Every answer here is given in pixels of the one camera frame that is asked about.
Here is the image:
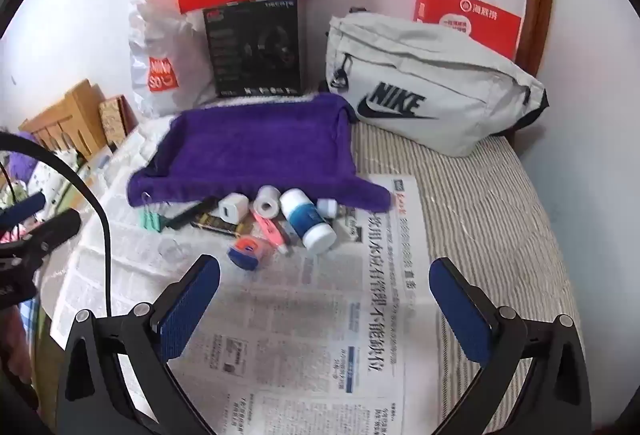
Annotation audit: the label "cork pattern box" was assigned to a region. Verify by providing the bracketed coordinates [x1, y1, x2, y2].
[97, 96, 138, 146]

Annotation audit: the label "white plastic shopping bag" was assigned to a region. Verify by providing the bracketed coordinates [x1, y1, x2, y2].
[127, 0, 221, 118]

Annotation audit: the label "grey waist bag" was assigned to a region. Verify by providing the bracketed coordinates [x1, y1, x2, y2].
[324, 10, 550, 158]

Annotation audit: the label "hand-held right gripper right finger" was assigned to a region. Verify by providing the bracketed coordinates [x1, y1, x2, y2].
[428, 257, 596, 435]

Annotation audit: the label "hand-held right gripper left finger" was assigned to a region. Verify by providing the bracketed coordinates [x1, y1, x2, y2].
[54, 254, 221, 435]

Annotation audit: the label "white bottle blue label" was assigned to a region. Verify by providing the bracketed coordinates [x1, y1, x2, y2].
[279, 188, 337, 252]

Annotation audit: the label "red paper bag white handles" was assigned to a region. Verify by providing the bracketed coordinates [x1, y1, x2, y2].
[412, 0, 523, 62]

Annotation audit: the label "wooden box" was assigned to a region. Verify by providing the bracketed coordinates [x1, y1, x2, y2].
[19, 79, 118, 160]

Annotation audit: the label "black headset box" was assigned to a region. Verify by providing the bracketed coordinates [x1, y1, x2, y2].
[202, 0, 304, 98]

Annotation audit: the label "purple towel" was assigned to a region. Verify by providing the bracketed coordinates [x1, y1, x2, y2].
[125, 93, 393, 216]

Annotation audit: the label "white charger cube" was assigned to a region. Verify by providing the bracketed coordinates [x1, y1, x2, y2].
[217, 195, 249, 224]

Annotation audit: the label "newspaper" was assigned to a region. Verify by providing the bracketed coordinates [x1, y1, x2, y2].
[50, 115, 446, 435]

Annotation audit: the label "mint green binder clip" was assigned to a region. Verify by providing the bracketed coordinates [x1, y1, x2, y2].
[137, 192, 173, 232]

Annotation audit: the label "black gold tube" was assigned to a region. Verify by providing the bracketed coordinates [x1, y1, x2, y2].
[191, 214, 251, 236]

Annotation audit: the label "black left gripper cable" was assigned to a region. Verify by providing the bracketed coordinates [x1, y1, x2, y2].
[0, 131, 114, 321]

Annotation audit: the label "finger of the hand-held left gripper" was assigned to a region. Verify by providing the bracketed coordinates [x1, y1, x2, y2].
[0, 194, 47, 227]
[27, 209, 82, 247]

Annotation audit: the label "white tape roll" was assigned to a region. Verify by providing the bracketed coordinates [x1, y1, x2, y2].
[252, 185, 282, 219]

